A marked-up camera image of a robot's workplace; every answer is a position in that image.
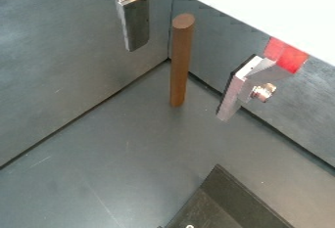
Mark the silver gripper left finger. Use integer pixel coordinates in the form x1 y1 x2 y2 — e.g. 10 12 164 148
115 0 150 52

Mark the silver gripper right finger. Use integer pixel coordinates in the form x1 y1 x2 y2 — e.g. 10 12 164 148
216 37 309 121

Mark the brown oval peg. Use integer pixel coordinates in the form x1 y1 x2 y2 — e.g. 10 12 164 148
170 14 195 107

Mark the black curved holder stand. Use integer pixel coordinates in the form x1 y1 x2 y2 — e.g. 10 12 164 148
158 164 295 228

